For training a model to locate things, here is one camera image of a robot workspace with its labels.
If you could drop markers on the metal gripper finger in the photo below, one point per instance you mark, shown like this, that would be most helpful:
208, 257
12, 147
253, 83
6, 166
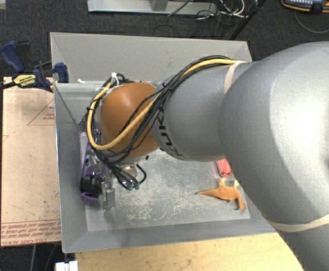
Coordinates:
95, 162
110, 197

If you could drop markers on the purple sunglasses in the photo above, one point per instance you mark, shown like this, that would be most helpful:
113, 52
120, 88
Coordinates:
89, 183

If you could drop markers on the grey metal bin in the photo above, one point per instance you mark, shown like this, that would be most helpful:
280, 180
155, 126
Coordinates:
164, 202

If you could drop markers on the brown cardboard board, red print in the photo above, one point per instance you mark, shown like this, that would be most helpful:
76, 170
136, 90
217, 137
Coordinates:
28, 157

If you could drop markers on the red plastic cylinder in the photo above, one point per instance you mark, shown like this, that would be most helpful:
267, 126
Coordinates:
224, 168

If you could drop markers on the orange toy dinosaur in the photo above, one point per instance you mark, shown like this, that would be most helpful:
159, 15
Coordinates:
223, 193

